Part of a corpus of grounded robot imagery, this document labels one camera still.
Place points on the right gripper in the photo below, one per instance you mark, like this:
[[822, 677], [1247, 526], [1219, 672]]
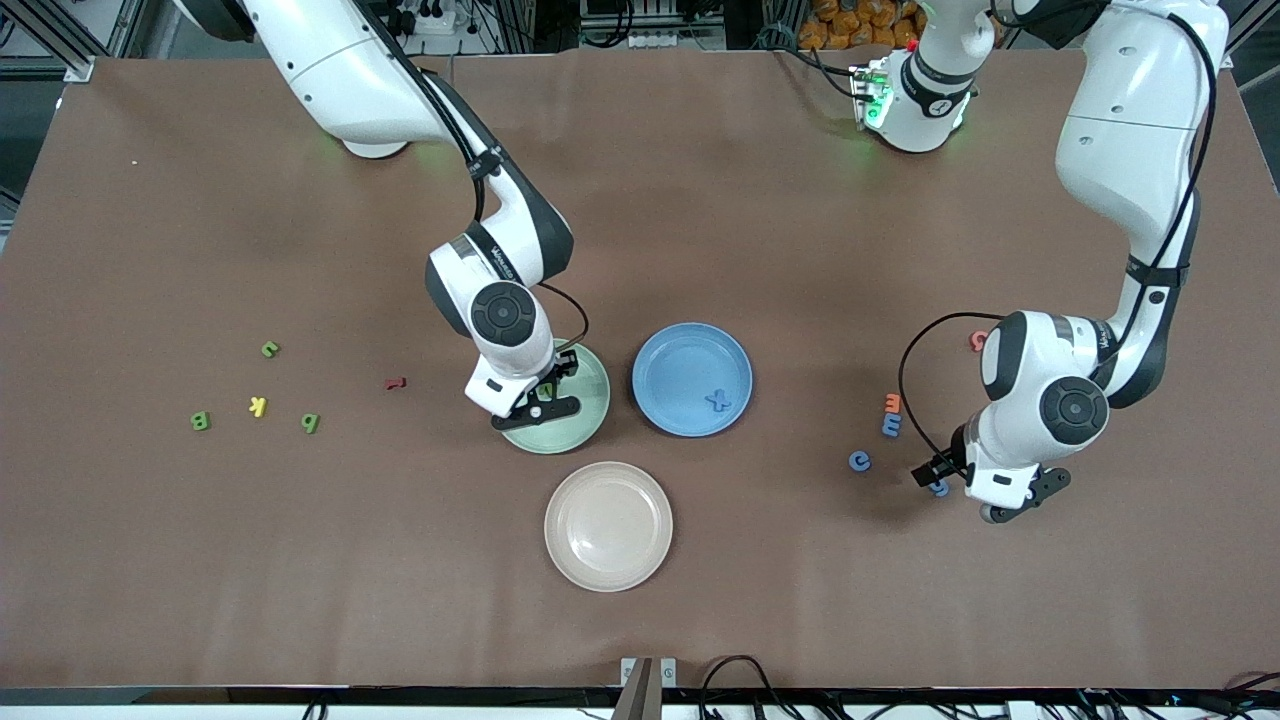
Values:
[[556, 371]]

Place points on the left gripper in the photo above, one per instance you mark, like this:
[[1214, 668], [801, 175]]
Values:
[[944, 465]]

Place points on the blue foam letter E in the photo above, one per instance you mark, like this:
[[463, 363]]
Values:
[[891, 426]]

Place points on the blue foam letter c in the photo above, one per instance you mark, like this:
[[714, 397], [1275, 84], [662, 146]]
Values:
[[859, 461]]

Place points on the blue foam letter X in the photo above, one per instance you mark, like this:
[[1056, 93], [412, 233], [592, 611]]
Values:
[[719, 400]]

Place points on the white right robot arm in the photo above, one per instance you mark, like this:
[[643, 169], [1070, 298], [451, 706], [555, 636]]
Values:
[[340, 60]]

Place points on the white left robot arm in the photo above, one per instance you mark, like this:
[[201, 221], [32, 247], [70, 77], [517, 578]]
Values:
[[1130, 120]]

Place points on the light green plate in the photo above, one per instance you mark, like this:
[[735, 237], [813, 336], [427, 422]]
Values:
[[585, 400]]

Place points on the blue plate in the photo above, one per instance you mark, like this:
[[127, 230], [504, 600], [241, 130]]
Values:
[[680, 380]]

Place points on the pale pink plate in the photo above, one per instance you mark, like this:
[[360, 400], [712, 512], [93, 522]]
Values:
[[608, 527]]

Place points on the green foam capital letter B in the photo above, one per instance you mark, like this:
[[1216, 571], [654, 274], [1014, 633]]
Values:
[[200, 421]]

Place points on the white power strip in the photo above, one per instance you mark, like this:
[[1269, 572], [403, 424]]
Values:
[[660, 40], [425, 18]]

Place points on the bag of orange fruit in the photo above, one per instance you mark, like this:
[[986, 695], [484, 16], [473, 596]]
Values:
[[850, 25]]

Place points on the grey metal bracket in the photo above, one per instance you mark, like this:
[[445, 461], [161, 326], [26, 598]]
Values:
[[648, 680]]

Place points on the aluminium frame profile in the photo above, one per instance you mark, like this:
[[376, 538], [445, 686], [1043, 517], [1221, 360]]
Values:
[[1250, 30], [60, 45]]

